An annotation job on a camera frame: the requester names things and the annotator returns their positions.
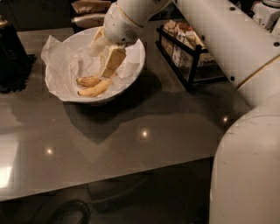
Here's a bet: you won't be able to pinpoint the left spotted yellow banana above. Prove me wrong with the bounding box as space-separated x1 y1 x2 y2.
76 75 101 88

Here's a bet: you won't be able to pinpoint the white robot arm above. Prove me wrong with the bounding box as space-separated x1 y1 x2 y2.
90 0 280 224

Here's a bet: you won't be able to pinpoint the black mat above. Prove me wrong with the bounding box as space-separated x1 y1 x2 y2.
0 54 37 94

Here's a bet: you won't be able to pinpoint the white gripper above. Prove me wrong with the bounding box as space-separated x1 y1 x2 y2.
88 3 144 78

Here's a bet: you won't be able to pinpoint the cream tea packets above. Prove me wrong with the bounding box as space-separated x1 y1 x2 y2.
185 31 204 47

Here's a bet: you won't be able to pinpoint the white paper liner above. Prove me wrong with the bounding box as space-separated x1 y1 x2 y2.
40 34 140 102

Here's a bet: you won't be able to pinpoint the black cable on floor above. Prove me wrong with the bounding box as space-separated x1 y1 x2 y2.
46 199 95 224

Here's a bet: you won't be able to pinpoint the white bowl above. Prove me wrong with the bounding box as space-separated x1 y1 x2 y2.
45 26 147 105

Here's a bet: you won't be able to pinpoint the brown paper bag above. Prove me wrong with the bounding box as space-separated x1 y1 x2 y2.
71 0 111 14

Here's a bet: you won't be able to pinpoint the black wire condiment rack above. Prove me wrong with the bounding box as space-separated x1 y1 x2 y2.
156 23 227 91

